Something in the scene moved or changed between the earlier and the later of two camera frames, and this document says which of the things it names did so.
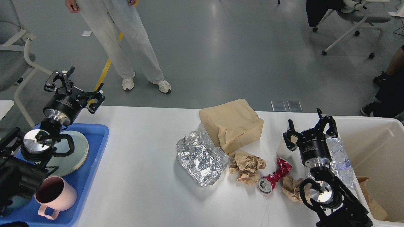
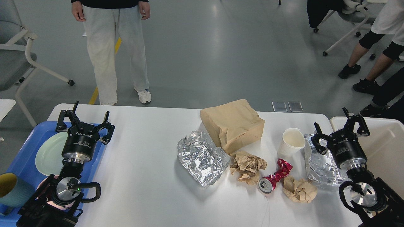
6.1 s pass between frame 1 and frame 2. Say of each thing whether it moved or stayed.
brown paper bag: stayed
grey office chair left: stayed
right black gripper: moved
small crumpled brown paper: stayed
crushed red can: stayed
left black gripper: moved
